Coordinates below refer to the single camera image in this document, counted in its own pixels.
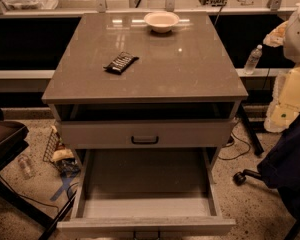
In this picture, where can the white bowl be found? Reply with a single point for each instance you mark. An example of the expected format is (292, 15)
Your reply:
(161, 22)

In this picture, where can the clear plastic water bottle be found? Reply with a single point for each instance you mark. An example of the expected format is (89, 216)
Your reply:
(253, 60)

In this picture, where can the office chair with dark cloth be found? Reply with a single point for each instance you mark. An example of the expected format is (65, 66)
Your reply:
(280, 170)

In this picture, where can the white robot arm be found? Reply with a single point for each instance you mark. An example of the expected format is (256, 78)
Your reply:
(285, 106)

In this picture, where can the black chair left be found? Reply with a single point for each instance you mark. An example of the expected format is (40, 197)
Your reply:
(12, 143)

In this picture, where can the black snack bar wrapper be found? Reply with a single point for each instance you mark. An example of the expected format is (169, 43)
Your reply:
(120, 63)

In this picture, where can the open grey middle drawer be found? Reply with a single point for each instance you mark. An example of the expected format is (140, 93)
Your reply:
(146, 194)

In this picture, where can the grey drawer cabinet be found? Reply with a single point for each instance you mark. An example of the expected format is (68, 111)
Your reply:
(184, 74)

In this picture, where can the blue tape cross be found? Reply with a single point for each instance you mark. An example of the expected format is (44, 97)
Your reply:
(67, 184)

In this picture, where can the grey top drawer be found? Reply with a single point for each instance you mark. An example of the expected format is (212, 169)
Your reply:
(145, 134)

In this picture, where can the wire basket with snacks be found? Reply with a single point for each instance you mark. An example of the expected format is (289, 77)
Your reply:
(58, 155)

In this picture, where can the plastic bottle on floor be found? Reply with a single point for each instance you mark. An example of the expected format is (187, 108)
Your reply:
(26, 167)

